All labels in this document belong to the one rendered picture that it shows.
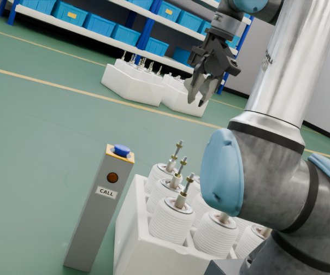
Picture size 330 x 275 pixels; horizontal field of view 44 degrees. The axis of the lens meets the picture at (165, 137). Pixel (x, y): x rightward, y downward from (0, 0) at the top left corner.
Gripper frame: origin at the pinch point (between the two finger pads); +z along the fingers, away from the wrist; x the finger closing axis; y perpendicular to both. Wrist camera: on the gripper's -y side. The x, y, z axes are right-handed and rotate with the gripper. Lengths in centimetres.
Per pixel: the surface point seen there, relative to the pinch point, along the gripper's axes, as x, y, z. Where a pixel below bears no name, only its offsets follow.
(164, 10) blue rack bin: -246, 434, -41
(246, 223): -12.6, -23.7, 23.8
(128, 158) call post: 22.5, -11.6, 15.6
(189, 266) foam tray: 8.3, -30.2, 32.2
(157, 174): 3.7, -0.9, 23.2
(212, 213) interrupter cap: 1.0, -23.4, 21.8
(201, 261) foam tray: 6.3, -31.2, 30.1
